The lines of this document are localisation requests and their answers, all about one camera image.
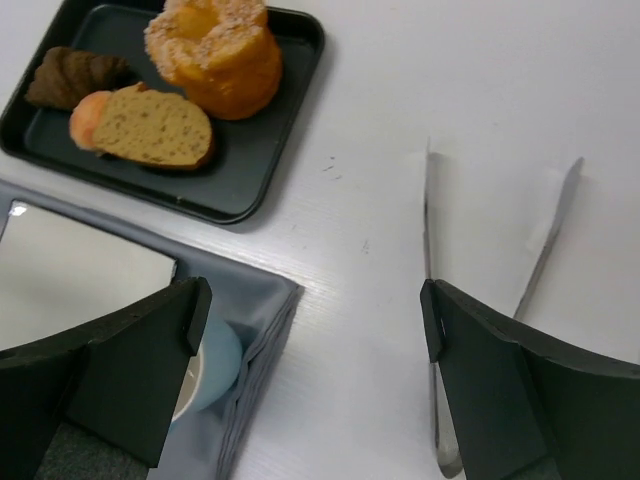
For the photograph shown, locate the sliced brown bread loaf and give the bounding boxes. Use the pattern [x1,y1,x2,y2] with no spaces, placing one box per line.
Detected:
[92,84,215,170]

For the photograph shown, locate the white square plate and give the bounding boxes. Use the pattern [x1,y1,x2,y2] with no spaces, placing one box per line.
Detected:
[1,201,176,349]

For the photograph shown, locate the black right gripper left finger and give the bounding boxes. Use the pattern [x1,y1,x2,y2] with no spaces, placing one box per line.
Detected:
[1,277,212,470]

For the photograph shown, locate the grey cloth placemat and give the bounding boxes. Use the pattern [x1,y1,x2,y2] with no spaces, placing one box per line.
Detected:
[1,183,303,479]

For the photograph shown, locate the dark brown croissant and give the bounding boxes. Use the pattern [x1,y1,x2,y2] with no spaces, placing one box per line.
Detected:
[25,46,134,111]

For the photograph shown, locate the orange sugared round cake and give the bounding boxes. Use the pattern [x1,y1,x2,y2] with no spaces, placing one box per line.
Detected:
[144,0,283,120]

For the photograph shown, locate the metal tongs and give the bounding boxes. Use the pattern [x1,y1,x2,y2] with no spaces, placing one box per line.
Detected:
[423,146,584,479]

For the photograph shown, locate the small round orange bun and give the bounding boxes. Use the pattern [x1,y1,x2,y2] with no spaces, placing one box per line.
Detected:
[69,91,112,151]

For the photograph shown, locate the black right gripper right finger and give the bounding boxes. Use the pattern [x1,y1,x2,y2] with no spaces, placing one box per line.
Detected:
[420,280,639,480]

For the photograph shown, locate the light blue mug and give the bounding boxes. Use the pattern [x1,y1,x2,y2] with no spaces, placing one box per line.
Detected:
[167,318,243,431]

